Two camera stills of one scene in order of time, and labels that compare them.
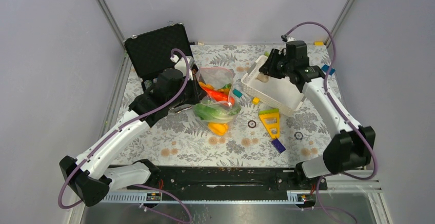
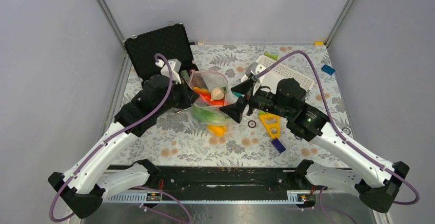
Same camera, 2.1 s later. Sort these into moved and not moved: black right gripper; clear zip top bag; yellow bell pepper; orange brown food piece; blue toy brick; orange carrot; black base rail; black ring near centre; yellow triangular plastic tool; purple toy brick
Moved: clear zip top bag; black right gripper; orange brown food piece; orange carrot
Not moved: black ring near centre; yellow bell pepper; yellow triangular plastic tool; purple toy brick; black base rail; blue toy brick
